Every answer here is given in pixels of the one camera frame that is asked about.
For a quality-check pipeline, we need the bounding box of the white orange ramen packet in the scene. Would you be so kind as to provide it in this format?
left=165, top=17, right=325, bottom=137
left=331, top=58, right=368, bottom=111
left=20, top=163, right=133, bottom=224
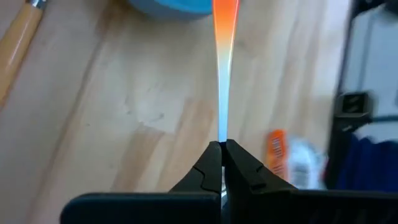
left=266, top=129, right=328, bottom=190

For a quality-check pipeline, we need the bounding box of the black aluminium frame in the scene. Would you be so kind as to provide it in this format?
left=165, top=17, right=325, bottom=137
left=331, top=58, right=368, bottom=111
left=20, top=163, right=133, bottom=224
left=325, top=0, right=398, bottom=190

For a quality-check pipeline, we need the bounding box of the wooden handled metal spoon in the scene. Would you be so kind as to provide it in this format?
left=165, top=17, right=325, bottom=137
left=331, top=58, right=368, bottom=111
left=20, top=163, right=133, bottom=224
left=0, top=0, right=48, bottom=107

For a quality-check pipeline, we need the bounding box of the blue bowl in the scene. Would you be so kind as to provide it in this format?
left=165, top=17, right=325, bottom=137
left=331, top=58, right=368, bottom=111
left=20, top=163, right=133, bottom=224
left=127, top=0, right=216, bottom=21

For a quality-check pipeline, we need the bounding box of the orange handled metal spoon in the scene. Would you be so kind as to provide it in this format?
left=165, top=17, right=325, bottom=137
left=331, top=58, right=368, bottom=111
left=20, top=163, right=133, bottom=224
left=212, top=0, right=241, bottom=205

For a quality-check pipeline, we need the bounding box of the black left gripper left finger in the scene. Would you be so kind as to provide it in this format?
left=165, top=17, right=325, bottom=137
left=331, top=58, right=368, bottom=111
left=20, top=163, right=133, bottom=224
left=60, top=141, right=223, bottom=224

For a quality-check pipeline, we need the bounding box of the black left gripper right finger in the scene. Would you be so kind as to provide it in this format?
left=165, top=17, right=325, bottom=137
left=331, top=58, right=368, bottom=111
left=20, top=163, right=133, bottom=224
left=223, top=139, right=398, bottom=224

